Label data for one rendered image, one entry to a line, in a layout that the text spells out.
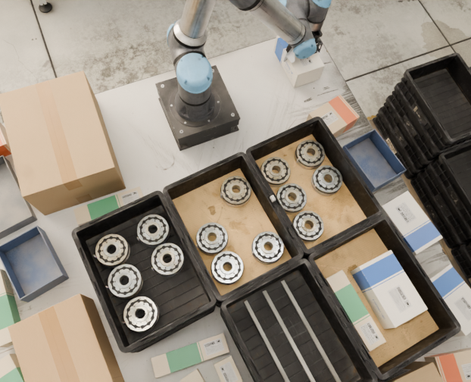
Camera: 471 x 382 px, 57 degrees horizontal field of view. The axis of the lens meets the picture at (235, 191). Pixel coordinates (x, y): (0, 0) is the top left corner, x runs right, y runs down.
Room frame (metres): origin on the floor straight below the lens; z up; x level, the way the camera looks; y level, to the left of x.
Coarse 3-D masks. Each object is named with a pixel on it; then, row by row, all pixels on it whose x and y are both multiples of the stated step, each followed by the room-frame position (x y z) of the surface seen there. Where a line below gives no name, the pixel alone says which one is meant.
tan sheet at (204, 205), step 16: (224, 176) 0.57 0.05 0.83; (240, 176) 0.58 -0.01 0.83; (192, 192) 0.50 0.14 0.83; (208, 192) 0.51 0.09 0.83; (176, 208) 0.43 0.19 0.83; (192, 208) 0.44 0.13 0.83; (208, 208) 0.45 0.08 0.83; (224, 208) 0.45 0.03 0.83; (240, 208) 0.46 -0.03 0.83; (256, 208) 0.47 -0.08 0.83; (192, 224) 0.38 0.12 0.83; (224, 224) 0.40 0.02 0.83; (240, 224) 0.41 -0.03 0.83; (256, 224) 0.42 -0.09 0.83; (272, 224) 0.42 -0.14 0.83; (192, 240) 0.33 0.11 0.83; (240, 240) 0.35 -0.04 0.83; (208, 256) 0.29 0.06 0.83; (240, 256) 0.30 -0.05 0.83; (288, 256) 0.32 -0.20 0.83; (256, 272) 0.26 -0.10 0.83; (224, 288) 0.19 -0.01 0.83
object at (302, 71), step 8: (280, 40) 1.20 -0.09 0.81; (280, 48) 1.18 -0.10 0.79; (280, 56) 1.17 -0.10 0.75; (312, 56) 1.15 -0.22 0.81; (288, 64) 1.12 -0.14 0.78; (296, 64) 1.10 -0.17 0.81; (304, 64) 1.10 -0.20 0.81; (312, 64) 1.11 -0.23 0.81; (320, 64) 1.11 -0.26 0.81; (288, 72) 1.10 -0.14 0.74; (296, 72) 1.06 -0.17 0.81; (304, 72) 1.07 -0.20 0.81; (312, 72) 1.08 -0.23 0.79; (320, 72) 1.11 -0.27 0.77; (296, 80) 1.05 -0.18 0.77; (304, 80) 1.07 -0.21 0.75; (312, 80) 1.09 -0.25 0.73
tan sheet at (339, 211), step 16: (288, 160) 0.67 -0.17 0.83; (304, 176) 0.62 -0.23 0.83; (304, 208) 0.50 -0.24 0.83; (320, 208) 0.51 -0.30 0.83; (336, 208) 0.51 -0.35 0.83; (352, 208) 0.52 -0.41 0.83; (304, 224) 0.44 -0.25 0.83; (336, 224) 0.46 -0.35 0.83; (352, 224) 0.47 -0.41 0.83; (320, 240) 0.39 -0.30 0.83
